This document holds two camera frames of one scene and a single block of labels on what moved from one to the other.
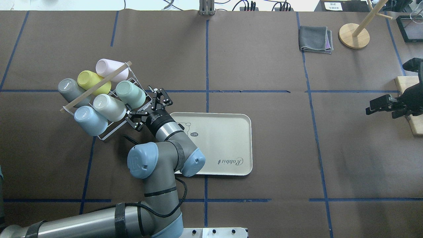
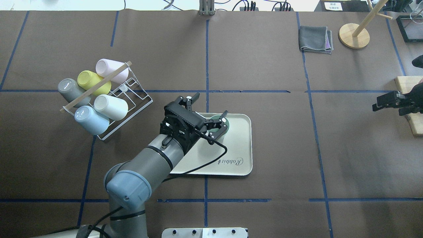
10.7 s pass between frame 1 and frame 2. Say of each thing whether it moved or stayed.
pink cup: stayed
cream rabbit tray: stayed
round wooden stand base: stayed
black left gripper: moved
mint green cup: moved
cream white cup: stayed
